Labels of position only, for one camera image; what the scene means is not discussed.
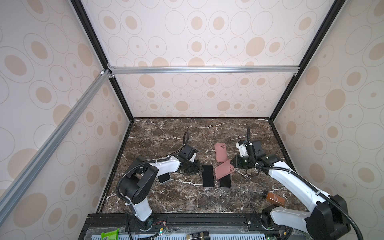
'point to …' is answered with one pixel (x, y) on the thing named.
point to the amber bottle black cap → (275, 199)
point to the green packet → (110, 235)
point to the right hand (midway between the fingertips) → (231, 161)
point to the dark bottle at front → (200, 235)
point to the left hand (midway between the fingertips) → (205, 168)
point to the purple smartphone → (225, 182)
